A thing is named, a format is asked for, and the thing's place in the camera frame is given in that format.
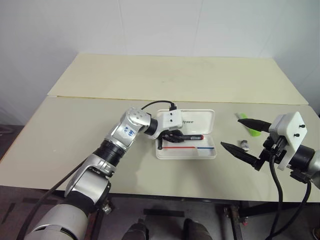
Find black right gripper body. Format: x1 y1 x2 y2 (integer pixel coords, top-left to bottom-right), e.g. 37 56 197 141
262 134 287 164

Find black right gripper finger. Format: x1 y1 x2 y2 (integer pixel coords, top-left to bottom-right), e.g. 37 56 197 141
237 118 273 133
220 141 265 172

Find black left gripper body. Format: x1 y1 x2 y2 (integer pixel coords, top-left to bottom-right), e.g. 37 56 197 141
161 127 181 138

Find black marker with red cap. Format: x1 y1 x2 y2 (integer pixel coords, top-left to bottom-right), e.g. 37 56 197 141
159 134 205 142

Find green marker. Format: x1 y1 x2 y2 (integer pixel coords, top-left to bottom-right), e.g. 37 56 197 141
234 112 262 138

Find white plastic pencil case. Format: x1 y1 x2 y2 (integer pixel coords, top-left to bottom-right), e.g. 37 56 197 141
155 108 218 161

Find cream flat board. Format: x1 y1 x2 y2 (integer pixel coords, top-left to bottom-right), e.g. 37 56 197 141
46 51 311 106

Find dark rounded shape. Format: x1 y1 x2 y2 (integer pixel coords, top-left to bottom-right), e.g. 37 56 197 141
121 218 151 240
183 218 214 240

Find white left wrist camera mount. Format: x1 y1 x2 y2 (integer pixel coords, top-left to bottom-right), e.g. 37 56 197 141
156 108 183 131

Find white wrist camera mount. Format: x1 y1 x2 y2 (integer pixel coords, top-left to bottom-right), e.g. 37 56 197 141
156 108 183 131
268 111 309 171

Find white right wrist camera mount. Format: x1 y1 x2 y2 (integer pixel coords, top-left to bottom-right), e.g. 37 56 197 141
268 111 309 171

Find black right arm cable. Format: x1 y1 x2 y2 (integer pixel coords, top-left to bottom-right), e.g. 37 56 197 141
264 149 313 240

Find black metal table frame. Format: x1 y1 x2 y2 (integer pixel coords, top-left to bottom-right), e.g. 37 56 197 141
84 192 320 240

